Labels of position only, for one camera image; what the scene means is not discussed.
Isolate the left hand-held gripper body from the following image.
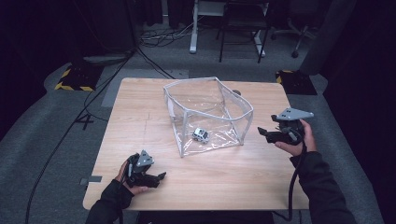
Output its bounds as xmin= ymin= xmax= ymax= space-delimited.
xmin=125 ymin=149 xmax=156 ymax=189

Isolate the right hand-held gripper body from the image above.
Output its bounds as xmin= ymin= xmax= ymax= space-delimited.
xmin=271 ymin=106 xmax=315 ymax=147

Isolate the white toy car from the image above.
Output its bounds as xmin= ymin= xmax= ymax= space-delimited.
xmin=191 ymin=126 xmax=211 ymax=145

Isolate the clear plastic storage bin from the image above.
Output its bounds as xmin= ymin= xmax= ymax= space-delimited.
xmin=163 ymin=76 xmax=255 ymax=159

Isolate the person's left hand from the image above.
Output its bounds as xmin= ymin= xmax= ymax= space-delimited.
xmin=113 ymin=160 xmax=149 ymax=196

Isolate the person's right hand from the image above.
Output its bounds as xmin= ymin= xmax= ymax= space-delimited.
xmin=274 ymin=119 xmax=318 ymax=158

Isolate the black yellow striped stand base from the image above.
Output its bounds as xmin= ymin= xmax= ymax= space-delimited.
xmin=275 ymin=69 xmax=318 ymax=96
xmin=54 ymin=63 xmax=105 ymax=92

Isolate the grey tape strip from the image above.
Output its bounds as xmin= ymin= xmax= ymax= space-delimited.
xmin=79 ymin=175 xmax=104 ymax=187

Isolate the person's lap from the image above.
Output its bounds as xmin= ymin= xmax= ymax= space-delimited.
xmin=136 ymin=211 xmax=276 ymax=224

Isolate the office swivel chair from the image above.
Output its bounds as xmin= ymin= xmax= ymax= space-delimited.
xmin=269 ymin=0 xmax=322 ymax=60

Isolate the grey curtain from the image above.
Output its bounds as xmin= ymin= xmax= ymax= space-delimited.
xmin=299 ymin=0 xmax=358 ymax=77

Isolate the black chair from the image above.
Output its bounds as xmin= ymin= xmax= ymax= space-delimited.
xmin=216 ymin=0 xmax=271 ymax=64

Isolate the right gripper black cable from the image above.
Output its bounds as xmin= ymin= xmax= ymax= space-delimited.
xmin=272 ymin=141 xmax=308 ymax=222

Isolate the long black floor cable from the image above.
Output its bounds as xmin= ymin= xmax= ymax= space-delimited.
xmin=24 ymin=46 xmax=138 ymax=224

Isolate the white desk frame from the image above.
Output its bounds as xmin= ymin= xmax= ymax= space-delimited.
xmin=189 ymin=0 xmax=271 ymax=59

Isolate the bundle of floor cables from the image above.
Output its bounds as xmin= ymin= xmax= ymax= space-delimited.
xmin=137 ymin=18 xmax=194 ymax=49

